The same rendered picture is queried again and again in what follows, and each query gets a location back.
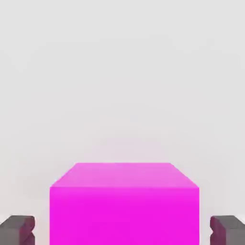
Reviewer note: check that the small magenta cube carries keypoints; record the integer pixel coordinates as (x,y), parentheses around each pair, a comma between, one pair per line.
(124,210)

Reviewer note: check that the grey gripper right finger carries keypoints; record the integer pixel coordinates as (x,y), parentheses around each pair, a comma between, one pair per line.
(229,231)

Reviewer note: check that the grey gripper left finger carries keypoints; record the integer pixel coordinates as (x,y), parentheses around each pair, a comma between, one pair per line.
(15,231)

